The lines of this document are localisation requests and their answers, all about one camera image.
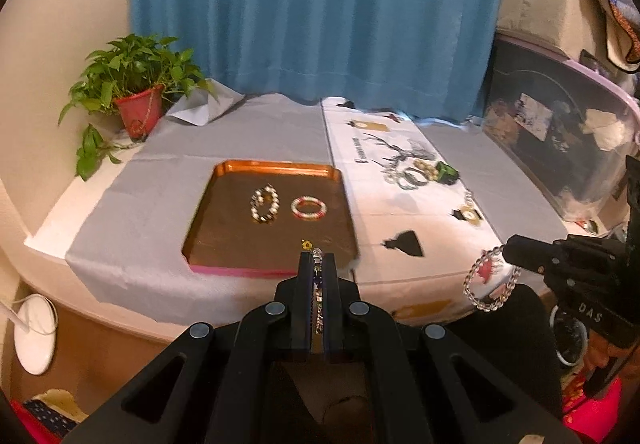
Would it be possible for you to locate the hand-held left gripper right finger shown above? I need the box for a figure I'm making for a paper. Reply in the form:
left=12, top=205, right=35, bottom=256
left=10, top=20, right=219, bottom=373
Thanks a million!
left=322, top=253, right=581, bottom=444

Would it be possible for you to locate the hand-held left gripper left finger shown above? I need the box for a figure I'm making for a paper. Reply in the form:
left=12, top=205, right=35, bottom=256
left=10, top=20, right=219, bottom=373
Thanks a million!
left=60, top=252, right=313, bottom=444

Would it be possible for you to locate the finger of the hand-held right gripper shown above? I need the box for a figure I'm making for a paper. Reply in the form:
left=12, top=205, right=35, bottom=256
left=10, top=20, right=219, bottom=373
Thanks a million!
left=502, top=235, right=567, bottom=275

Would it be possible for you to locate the chain bracelet with yellow flower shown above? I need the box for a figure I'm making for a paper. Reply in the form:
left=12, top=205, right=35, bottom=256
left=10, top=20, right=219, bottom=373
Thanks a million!
left=301, top=239, right=325, bottom=341

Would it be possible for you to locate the clear bead bracelet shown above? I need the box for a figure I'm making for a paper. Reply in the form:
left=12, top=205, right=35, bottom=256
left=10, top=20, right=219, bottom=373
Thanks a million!
left=462, top=245, right=522, bottom=313

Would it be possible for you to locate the orange metal tray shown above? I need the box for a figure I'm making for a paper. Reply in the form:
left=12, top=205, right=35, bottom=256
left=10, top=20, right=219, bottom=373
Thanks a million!
left=181, top=160, right=361, bottom=279

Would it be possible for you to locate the white round rim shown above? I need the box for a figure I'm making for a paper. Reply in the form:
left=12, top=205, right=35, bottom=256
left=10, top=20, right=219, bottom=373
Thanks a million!
left=549, top=306, right=591, bottom=367

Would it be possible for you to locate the white deer print table runner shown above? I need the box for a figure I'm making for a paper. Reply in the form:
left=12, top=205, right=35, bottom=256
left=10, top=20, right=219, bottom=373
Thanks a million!
left=320, top=96, right=521, bottom=325

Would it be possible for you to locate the clear storage bin purple lid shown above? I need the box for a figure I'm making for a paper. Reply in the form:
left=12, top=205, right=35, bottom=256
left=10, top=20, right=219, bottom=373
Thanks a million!
left=482, top=34, right=640, bottom=231

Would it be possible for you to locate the red cloth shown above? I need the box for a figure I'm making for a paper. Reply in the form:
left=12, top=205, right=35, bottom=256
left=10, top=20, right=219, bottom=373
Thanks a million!
left=562, top=369, right=623, bottom=430

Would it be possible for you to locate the grey tablecloth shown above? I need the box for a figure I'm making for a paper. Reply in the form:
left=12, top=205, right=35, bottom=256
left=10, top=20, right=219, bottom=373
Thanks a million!
left=65, top=78, right=571, bottom=325

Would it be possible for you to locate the green plant in red pot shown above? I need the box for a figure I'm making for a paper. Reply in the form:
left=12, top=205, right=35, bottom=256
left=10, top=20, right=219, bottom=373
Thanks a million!
left=59, top=34, right=218, bottom=182

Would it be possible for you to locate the blue curtain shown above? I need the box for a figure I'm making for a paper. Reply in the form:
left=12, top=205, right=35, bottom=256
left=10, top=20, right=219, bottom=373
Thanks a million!
left=131, top=0, right=568, bottom=121

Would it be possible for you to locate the white round stand base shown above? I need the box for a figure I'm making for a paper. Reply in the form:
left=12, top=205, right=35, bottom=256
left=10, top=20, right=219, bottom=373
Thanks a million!
left=0, top=294, right=58, bottom=376

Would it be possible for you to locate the patterned cloth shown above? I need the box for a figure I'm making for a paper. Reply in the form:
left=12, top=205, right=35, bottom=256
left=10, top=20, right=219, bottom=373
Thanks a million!
left=10, top=389, right=88, bottom=444

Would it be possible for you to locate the red and white bead bracelet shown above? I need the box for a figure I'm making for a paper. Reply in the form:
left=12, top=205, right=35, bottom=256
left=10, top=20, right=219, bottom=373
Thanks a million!
left=291, top=196, right=328, bottom=221

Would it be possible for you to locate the black and white bead bracelet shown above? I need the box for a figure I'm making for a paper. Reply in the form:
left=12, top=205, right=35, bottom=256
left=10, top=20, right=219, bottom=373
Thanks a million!
left=249, top=185, right=280, bottom=225

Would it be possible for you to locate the beige bag with patterned strap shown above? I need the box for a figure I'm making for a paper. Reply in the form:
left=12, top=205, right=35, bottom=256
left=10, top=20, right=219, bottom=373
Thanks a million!
left=575, top=0, right=640, bottom=74

